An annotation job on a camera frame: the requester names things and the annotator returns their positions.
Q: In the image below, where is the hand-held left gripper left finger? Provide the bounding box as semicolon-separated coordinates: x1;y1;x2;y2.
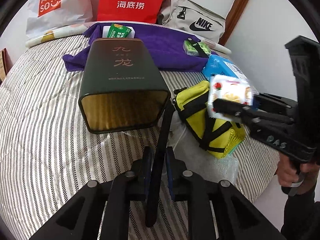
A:
32;146;153;240

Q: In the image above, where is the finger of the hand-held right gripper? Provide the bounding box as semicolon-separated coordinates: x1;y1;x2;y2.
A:
253;92;298;111
213;99;293;128

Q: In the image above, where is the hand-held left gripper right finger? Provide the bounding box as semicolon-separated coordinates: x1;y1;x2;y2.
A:
160;146;285;240

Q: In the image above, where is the white fruit print snack packet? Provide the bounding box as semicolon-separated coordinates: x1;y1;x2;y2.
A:
207;74;253;124

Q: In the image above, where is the yellow pouch with black straps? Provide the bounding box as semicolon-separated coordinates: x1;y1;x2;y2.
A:
172;80;247;158

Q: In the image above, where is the clear plastic bag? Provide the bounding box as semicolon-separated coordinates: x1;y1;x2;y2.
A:
170;115;240;180

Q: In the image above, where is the green tissue pack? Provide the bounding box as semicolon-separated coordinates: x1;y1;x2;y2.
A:
183;40;210;57

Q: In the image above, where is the white sponge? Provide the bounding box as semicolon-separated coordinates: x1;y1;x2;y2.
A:
102;24;135;39

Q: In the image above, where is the green sachet packet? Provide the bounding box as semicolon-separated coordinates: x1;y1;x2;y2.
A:
106;23;132;38

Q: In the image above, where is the person's right forearm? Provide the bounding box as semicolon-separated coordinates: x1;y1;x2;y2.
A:
280;187;320;240

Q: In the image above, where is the person's right hand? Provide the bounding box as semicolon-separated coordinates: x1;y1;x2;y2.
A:
276;154;315;188

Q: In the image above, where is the blue cardboard box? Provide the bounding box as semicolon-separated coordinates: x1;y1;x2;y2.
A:
202;54;250;80

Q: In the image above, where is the dark tin box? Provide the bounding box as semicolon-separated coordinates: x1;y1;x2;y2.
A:
78;38;172;133

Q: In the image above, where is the purple towel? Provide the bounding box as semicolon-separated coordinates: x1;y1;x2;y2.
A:
62;22;215;73

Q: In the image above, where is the grey sports bag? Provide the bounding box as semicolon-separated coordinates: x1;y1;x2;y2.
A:
156;0;227;43

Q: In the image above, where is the red paper bag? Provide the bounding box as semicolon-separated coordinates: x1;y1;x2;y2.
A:
96;0;170;24

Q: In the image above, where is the rolled printed paper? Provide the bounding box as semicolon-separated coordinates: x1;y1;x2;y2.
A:
25;21;230;54

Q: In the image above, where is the white plastic shopping bag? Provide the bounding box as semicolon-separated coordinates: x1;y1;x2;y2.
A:
25;0;100;39

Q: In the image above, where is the brown patterned notebook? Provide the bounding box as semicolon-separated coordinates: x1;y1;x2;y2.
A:
0;49;8;80

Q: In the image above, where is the wooden door frame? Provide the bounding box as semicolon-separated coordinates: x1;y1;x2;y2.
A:
217;0;258;48

